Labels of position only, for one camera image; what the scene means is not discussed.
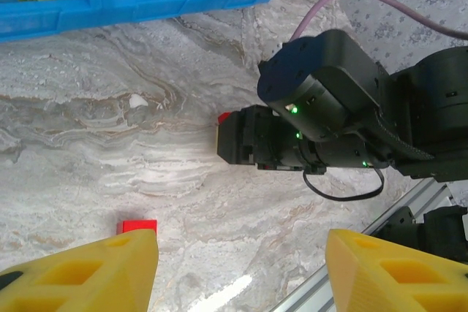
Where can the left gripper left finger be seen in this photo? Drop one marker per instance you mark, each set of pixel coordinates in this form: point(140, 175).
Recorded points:
point(91, 282)

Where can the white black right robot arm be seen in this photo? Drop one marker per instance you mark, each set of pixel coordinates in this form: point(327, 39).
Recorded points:
point(446, 235)

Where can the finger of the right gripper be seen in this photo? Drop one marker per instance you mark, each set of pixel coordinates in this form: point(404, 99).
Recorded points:
point(230, 140)

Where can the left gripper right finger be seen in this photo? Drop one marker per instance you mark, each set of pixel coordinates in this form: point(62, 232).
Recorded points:
point(365, 290)

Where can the small red lego brick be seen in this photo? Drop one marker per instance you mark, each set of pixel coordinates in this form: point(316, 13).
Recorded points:
point(223, 118)

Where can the wide aluminium base rail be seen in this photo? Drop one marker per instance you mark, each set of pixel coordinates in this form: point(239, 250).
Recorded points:
point(311, 290)

